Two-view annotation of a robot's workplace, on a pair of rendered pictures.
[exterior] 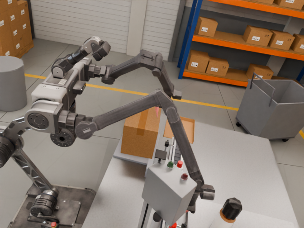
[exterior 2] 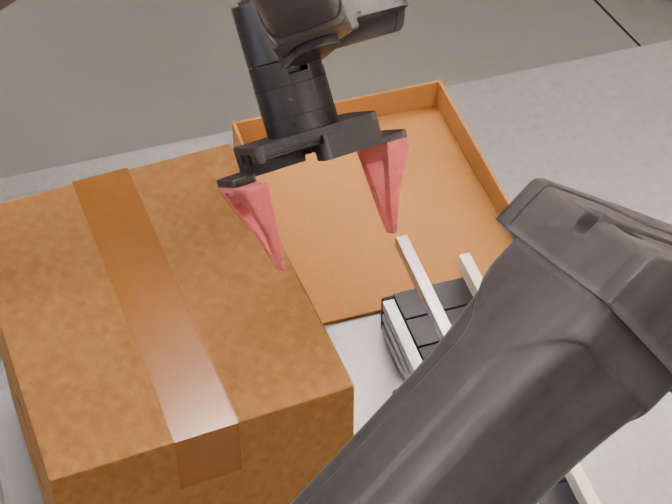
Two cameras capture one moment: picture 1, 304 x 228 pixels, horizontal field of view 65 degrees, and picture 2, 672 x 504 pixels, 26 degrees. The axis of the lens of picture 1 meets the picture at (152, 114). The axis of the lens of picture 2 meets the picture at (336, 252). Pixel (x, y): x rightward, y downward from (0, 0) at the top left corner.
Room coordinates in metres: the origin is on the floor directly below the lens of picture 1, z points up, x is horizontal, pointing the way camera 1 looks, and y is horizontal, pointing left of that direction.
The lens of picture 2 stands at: (0.60, 0.20, 1.99)
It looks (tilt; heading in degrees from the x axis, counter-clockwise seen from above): 46 degrees down; 339
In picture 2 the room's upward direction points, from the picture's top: straight up
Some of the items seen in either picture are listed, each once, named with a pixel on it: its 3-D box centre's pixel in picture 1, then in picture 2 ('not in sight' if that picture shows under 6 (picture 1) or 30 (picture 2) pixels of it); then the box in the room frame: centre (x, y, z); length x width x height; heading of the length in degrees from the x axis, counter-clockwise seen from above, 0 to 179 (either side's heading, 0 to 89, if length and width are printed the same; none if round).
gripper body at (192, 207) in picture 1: (190, 199); not in sight; (0.76, -0.28, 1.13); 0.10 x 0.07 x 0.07; 177
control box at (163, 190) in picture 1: (168, 190); not in sight; (0.59, -0.12, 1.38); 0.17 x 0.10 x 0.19; 52
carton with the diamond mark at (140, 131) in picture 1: (141, 129); (163, 396); (1.39, 0.06, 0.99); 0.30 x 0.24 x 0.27; 1
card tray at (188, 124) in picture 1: (179, 127); (377, 195); (1.69, -0.27, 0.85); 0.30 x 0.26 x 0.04; 177
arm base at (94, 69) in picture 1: (93, 71); not in sight; (1.30, 0.40, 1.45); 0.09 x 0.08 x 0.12; 4
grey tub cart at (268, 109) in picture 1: (273, 109); not in sight; (3.04, -1.72, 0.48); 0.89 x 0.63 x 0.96; 113
